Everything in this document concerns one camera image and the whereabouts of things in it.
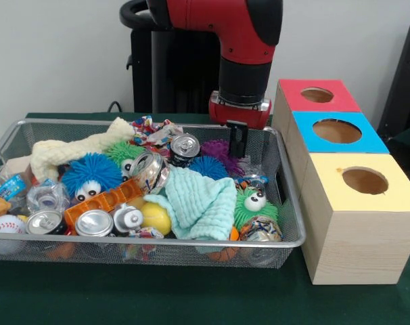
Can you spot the crushed clear bottle blue label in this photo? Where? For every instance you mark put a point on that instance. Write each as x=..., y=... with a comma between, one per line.
x=255, y=171

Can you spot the purple spiky ball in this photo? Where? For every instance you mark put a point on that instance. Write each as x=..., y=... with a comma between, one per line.
x=216, y=150

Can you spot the wooden box with three holes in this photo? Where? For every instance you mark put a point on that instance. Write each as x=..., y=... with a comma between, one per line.
x=360, y=243

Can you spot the orange plastic tray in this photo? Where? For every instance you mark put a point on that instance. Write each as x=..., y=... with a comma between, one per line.
x=117, y=196

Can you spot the cream knit cloth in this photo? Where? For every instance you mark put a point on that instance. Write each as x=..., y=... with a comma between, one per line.
x=83, y=142

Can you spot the mint green cloth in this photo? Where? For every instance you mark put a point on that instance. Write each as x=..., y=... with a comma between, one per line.
x=198, y=203

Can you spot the white baseball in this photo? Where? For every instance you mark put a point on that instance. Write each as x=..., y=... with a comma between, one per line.
x=7, y=225

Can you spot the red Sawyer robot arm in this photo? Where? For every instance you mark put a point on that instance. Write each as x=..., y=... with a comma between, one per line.
x=245, y=37

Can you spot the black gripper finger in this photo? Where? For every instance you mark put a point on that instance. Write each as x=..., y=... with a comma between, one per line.
x=235, y=142
x=244, y=142

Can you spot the crushed silver can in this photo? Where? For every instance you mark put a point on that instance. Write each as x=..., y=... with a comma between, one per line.
x=151, y=172

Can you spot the dark green table cloth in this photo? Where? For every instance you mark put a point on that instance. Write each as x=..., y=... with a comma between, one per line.
x=191, y=298

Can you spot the black upright panel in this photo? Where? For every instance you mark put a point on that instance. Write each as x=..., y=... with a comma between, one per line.
x=404, y=84

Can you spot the black drink can silver top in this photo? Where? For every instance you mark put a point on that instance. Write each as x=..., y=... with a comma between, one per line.
x=184, y=145

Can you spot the blue spiky toy with eyes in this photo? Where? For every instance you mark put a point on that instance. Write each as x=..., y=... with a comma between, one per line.
x=90, y=169

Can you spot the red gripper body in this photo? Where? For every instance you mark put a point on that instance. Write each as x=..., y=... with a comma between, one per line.
x=239, y=113

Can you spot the yellow ball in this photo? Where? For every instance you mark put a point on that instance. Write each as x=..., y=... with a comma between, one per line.
x=154, y=216

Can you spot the green spiky toy with eyes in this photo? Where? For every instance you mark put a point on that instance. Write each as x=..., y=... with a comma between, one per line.
x=255, y=216

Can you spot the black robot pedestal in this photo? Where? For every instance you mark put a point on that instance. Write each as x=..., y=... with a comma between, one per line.
x=178, y=78

